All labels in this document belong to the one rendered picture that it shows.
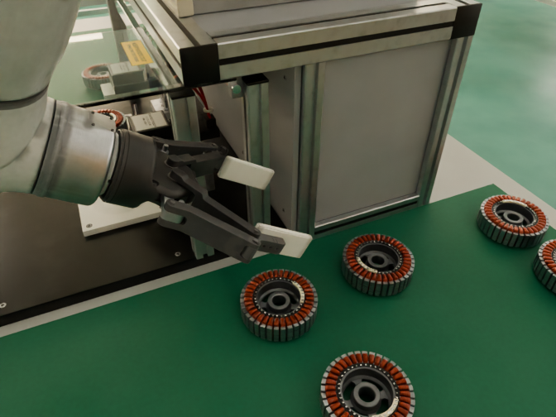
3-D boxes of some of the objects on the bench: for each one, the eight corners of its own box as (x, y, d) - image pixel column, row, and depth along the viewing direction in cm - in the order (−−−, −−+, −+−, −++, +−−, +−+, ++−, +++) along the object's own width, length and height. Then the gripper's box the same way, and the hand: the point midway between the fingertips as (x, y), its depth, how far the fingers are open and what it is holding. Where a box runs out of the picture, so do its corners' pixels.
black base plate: (-8, 329, 67) (-14, 319, 65) (1, 127, 112) (-3, 118, 111) (288, 239, 82) (288, 229, 80) (189, 92, 127) (189, 84, 125)
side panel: (299, 244, 80) (305, 65, 60) (291, 233, 83) (295, 57, 62) (428, 203, 89) (474, 35, 69) (419, 195, 91) (460, 29, 71)
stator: (371, 237, 81) (373, 222, 79) (424, 273, 75) (429, 257, 73) (327, 269, 76) (328, 252, 73) (381, 310, 69) (385, 294, 67)
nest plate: (84, 237, 79) (82, 232, 78) (75, 188, 89) (74, 183, 89) (171, 213, 83) (170, 208, 83) (153, 170, 94) (152, 165, 93)
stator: (301, 395, 59) (302, 379, 57) (366, 350, 64) (369, 334, 62) (362, 472, 52) (366, 457, 49) (429, 415, 57) (435, 400, 54)
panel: (289, 233, 79) (294, 64, 60) (187, 83, 126) (171, -39, 107) (295, 232, 80) (301, 63, 61) (191, 83, 126) (176, -40, 107)
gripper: (128, 208, 34) (344, 256, 46) (112, 79, 53) (269, 136, 64) (98, 280, 38) (307, 308, 49) (93, 135, 56) (245, 179, 67)
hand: (278, 208), depth 56 cm, fingers open, 13 cm apart
